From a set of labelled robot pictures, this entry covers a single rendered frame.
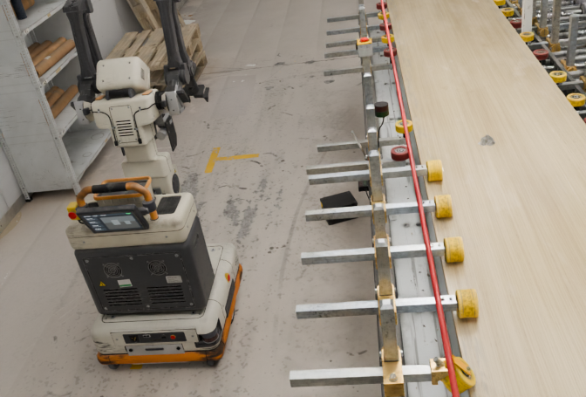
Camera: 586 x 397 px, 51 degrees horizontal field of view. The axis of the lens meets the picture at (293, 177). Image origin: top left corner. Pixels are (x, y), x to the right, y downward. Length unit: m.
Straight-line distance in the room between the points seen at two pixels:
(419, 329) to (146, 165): 1.51
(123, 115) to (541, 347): 1.94
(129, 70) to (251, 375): 1.51
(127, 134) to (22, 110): 1.84
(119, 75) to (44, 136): 1.88
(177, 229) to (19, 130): 2.28
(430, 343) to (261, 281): 1.52
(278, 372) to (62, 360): 1.14
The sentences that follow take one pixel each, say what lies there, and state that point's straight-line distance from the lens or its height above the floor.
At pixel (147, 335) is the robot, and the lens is 3.02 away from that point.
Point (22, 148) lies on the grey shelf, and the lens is 4.80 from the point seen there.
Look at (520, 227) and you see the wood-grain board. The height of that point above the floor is 0.90.
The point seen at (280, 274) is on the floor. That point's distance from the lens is 3.52.
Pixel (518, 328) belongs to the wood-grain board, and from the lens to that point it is 1.87.
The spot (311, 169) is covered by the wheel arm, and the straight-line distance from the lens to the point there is 2.72.
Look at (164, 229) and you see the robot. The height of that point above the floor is 0.78.
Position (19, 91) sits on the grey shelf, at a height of 0.88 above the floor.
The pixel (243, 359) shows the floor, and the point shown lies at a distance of 3.11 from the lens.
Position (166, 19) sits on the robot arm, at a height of 1.50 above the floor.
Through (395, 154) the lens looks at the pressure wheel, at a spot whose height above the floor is 0.90.
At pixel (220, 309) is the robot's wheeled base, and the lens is 3.03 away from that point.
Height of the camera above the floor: 2.22
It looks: 30 degrees down
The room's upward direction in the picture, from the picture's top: 10 degrees counter-clockwise
